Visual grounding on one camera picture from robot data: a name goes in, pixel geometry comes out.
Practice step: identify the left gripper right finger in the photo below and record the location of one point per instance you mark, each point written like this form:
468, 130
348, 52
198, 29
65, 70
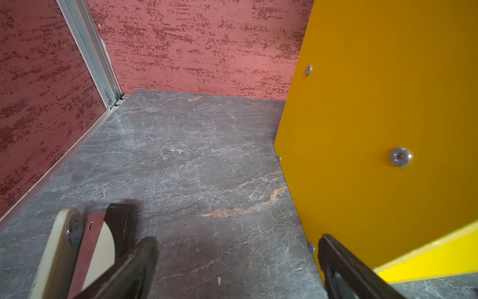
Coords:
347, 277

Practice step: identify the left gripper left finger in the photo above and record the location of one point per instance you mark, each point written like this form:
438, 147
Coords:
130, 277

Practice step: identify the yellow shelf unit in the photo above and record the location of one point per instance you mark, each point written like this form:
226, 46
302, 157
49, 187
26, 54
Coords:
378, 140

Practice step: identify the stapler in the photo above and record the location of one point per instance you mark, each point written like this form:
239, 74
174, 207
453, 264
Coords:
82, 248

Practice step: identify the left aluminium corner post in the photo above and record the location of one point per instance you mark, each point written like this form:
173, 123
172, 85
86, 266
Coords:
80, 21

